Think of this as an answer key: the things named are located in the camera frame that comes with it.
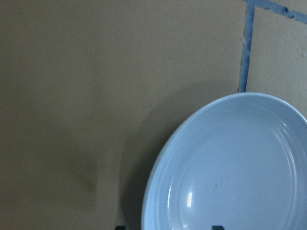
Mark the blue plate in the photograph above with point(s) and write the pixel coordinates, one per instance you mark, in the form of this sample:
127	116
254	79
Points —
239	162

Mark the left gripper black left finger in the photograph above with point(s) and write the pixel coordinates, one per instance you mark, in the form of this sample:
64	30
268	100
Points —
121	227

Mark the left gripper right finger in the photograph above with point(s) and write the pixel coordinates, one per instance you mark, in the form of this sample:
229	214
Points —
217	227

